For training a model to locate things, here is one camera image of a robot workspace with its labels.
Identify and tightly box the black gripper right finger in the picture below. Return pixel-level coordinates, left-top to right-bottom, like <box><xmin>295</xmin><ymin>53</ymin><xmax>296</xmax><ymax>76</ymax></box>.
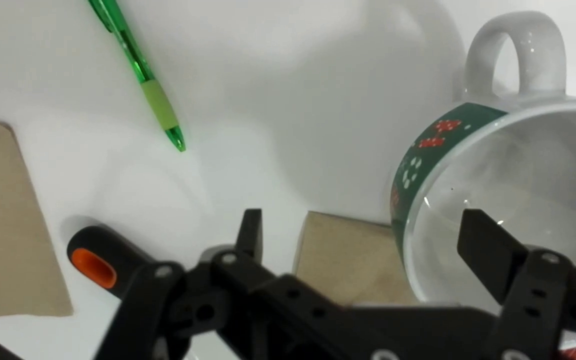
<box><xmin>458</xmin><ymin>211</ymin><xmax>576</xmax><ymax>360</ymax></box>

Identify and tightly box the green pen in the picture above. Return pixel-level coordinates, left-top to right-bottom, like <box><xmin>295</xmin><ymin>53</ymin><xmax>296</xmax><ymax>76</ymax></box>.
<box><xmin>89</xmin><ymin>0</ymin><xmax>187</xmax><ymax>153</ymax></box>

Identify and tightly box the tan sandpaper sheet near mug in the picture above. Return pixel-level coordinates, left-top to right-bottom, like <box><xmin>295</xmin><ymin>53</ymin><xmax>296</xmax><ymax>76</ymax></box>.
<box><xmin>295</xmin><ymin>212</ymin><xmax>416</xmax><ymax>307</ymax></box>

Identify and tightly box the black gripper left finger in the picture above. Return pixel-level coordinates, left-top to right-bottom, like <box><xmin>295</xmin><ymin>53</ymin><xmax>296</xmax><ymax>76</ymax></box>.
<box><xmin>94</xmin><ymin>206</ymin><xmax>345</xmax><ymax>360</ymax></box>

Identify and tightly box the white and green mug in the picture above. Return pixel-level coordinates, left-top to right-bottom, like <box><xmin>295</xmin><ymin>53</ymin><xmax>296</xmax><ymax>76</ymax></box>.
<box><xmin>390</xmin><ymin>12</ymin><xmax>576</xmax><ymax>310</ymax></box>

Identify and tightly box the tan sandpaper sheet far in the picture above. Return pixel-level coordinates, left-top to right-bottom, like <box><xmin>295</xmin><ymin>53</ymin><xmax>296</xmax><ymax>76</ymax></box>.
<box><xmin>0</xmin><ymin>123</ymin><xmax>72</xmax><ymax>317</ymax></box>

